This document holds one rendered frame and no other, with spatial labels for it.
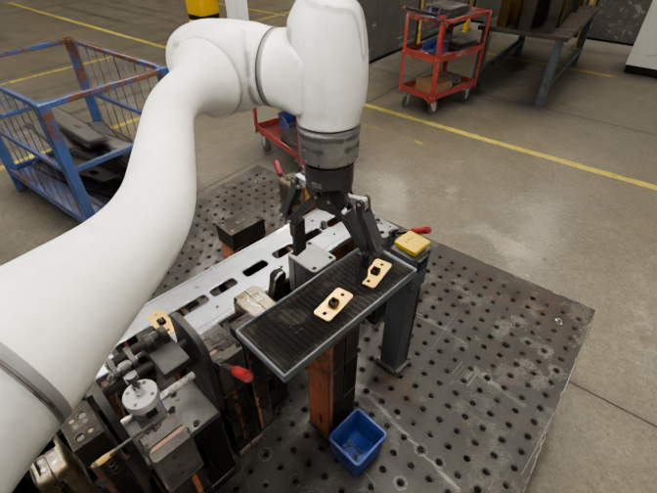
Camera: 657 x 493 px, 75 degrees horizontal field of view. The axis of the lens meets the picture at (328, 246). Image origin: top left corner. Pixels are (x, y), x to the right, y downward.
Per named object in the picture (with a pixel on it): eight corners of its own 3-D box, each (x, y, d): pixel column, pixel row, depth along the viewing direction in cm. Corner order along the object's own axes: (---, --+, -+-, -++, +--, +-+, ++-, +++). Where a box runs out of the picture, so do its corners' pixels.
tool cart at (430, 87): (440, 90, 499) (456, -6, 437) (472, 101, 472) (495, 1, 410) (392, 107, 459) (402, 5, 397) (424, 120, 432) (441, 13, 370)
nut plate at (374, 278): (376, 258, 93) (376, 254, 92) (392, 265, 92) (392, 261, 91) (357, 281, 88) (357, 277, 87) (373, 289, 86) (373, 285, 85)
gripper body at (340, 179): (290, 159, 63) (294, 211, 69) (338, 175, 59) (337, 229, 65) (321, 141, 68) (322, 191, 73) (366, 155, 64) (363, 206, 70)
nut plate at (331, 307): (337, 288, 86) (337, 284, 86) (353, 295, 85) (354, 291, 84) (313, 313, 81) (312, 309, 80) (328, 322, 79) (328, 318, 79)
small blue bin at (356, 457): (356, 425, 112) (357, 406, 106) (385, 451, 107) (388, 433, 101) (327, 454, 106) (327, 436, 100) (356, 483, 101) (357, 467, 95)
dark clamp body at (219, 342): (241, 404, 117) (219, 310, 92) (273, 438, 109) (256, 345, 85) (208, 431, 111) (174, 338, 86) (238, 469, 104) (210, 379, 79)
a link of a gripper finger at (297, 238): (294, 226, 74) (290, 224, 75) (296, 256, 79) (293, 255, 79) (304, 218, 76) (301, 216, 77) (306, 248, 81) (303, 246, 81)
